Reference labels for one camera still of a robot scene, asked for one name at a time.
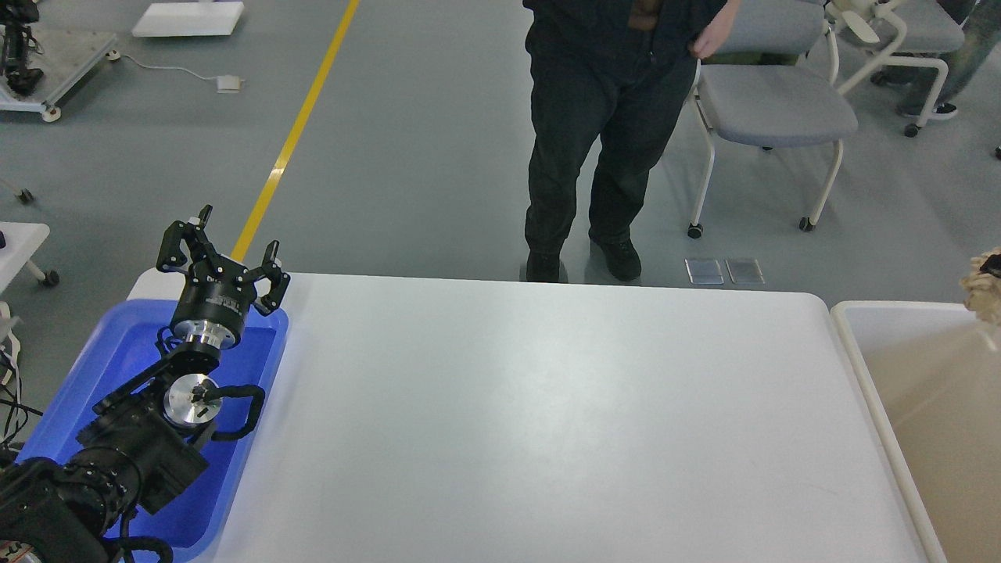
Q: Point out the grey chair white frame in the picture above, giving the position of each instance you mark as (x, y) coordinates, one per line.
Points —
(773, 106)

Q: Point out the white power adapter with cable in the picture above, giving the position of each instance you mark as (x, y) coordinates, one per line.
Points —
(224, 83)

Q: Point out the right floor plate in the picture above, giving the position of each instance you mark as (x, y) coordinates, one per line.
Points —
(745, 272)

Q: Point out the floor plate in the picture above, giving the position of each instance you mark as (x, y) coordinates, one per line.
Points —
(745, 272)
(704, 271)

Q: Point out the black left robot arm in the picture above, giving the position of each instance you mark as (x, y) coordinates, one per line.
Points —
(145, 446)

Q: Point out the left floor plate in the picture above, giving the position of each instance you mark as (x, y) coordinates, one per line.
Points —
(704, 271)

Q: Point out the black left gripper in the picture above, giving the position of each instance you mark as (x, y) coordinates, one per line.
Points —
(213, 305)

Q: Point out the person's hand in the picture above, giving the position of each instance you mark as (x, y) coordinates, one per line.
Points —
(715, 33)

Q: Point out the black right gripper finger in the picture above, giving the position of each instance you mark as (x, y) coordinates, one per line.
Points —
(991, 265)

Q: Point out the person in black clothes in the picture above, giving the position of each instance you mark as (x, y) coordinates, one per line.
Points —
(612, 72)

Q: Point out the white flat board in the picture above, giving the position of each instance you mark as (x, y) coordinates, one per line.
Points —
(189, 19)

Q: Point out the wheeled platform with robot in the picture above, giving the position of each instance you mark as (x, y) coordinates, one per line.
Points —
(40, 66)

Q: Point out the white plastic bin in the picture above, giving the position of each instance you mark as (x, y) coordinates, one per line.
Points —
(929, 373)

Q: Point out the beige paper ball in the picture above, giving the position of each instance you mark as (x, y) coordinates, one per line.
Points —
(983, 292)

